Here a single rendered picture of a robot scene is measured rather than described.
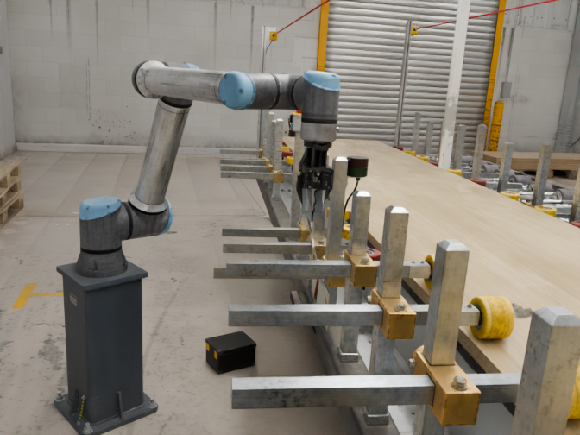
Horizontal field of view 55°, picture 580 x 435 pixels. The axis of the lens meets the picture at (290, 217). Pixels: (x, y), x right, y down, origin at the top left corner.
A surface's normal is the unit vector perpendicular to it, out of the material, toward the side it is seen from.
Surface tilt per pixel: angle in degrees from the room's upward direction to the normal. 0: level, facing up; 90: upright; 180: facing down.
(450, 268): 90
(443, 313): 90
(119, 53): 90
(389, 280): 90
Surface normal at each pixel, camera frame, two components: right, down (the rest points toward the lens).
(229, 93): -0.70, 0.14
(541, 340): -0.99, -0.02
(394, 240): 0.12, 0.25
